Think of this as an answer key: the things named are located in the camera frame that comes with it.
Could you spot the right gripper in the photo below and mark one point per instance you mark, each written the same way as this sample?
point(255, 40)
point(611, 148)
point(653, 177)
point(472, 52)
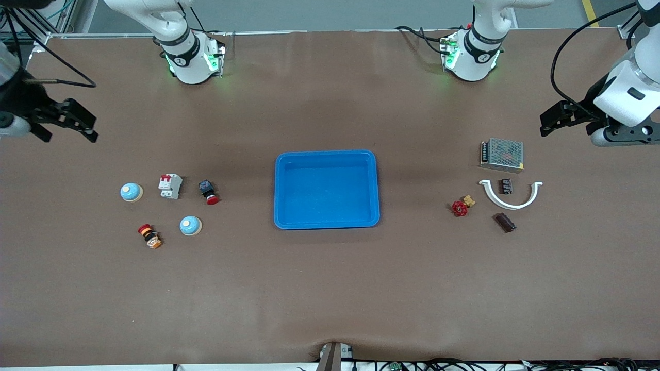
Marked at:
point(21, 101)

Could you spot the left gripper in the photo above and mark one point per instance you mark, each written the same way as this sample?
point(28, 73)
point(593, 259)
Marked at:
point(589, 103)

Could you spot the small black terminal block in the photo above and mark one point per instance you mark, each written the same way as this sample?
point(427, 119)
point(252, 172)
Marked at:
point(507, 186)

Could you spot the light blue call bell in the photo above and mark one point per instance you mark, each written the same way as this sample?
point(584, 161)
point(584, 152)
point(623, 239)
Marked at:
point(130, 191)
point(190, 225)

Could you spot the brown cylindrical capacitor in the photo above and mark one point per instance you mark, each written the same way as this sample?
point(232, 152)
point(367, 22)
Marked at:
point(505, 222)

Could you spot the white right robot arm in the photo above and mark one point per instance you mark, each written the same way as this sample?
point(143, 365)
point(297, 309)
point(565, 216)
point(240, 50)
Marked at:
point(185, 56)

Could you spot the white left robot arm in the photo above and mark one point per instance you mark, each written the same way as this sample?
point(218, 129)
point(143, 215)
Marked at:
point(484, 41)

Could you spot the metal mesh power supply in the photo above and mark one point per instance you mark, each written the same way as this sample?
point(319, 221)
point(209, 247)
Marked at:
point(502, 153)

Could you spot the white curved plastic clip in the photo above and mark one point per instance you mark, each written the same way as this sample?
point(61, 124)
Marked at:
point(510, 207)

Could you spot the red yellow button white end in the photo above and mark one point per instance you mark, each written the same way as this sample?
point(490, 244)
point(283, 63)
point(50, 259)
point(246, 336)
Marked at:
point(150, 236)

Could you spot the red mushroom button black body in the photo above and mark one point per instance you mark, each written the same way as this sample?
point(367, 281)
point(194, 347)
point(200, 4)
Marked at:
point(207, 189)

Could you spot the blue plastic tray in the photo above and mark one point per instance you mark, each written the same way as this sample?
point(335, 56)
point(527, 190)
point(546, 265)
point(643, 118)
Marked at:
point(340, 206)

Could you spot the brown table mat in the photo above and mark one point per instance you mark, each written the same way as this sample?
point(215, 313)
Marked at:
point(330, 288)

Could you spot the aluminium frame profile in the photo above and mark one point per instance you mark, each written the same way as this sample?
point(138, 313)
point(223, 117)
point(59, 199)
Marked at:
point(625, 32)
point(31, 26)

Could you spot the white circuit breaker red switch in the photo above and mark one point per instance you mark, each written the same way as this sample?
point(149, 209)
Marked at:
point(170, 186)

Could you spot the metal table clamp bracket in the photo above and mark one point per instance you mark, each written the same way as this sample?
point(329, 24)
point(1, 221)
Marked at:
point(330, 358)

